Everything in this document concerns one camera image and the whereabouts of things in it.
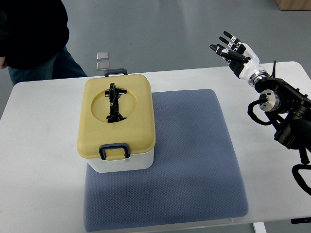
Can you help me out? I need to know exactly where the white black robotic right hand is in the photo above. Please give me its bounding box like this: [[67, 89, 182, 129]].
[[209, 31, 268, 87]]

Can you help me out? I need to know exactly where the yellow box lid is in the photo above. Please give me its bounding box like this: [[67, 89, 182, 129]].
[[77, 74, 156, 159]]

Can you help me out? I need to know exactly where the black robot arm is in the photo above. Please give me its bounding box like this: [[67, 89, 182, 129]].
[[247, 70, 311, 194]]

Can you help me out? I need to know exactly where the white storage box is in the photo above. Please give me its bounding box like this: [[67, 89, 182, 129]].
[[86, 148, 154, 173]]

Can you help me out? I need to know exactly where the wooden furniture corner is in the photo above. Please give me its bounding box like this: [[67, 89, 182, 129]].
[[276, 0, 311, 11]]

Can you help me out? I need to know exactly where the blue grey cushion mat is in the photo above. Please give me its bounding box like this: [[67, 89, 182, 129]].
[[84, 89, 248, 232]]

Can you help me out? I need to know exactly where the upper floor socket plate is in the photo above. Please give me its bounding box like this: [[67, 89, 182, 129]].
[[96, 52, 109, 61]]

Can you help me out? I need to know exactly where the white table leg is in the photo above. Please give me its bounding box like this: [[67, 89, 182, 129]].
[[253, 222, 267, 233]]

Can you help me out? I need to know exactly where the black clamp at table edge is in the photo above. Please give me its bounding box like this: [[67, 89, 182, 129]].
[[291, 217, 311, 224]]

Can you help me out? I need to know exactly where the person in dark clothes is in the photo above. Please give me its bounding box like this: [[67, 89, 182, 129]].
[[0, 0, 86, 84]]

